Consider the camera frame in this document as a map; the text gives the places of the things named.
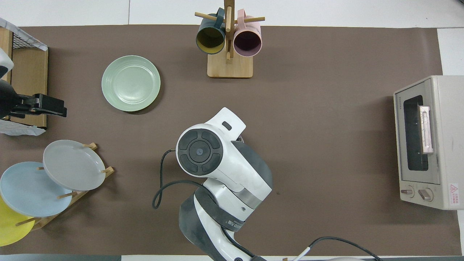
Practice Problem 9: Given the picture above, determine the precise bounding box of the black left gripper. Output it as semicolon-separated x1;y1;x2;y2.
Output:
10;94;68;119

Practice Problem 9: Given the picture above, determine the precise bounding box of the grey plate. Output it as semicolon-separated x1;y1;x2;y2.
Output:
43;140;106;191

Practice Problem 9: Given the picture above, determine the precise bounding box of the light green plate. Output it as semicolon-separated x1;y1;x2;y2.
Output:
101;55;161;112

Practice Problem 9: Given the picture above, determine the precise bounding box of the light blue plate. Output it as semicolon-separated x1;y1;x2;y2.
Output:
0;161;73;218

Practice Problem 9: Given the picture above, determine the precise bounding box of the wooden plate rack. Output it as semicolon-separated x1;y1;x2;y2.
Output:
14;142;115;231

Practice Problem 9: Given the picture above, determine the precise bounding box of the yellow plate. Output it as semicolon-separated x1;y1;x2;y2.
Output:
0;196;36;247

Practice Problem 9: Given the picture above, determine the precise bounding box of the wooden shelf box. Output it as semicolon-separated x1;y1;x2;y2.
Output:
0;27;49;129

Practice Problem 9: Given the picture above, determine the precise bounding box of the white crumpled plastic sheet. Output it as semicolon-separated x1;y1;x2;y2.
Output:
0;119;46;136

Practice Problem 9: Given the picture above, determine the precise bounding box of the dark green mug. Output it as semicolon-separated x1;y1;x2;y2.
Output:
196;8;226;55

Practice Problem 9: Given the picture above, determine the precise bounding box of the wooden mug tree stand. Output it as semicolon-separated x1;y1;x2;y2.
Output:
195;0;265;79

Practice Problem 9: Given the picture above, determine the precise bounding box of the pink mug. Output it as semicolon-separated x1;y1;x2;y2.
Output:
233;9;262;57

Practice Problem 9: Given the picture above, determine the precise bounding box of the brown table mat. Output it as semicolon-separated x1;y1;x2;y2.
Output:
0;25;461;256

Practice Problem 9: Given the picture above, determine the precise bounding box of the beige toaster oven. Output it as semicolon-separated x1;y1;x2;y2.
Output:
393;75;464;210

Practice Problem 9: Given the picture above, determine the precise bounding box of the wire mesh panel white trim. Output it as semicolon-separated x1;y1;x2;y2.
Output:
0;17;48;51

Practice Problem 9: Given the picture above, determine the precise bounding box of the black cable white plug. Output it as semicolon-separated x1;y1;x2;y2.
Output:
293;237;381;261

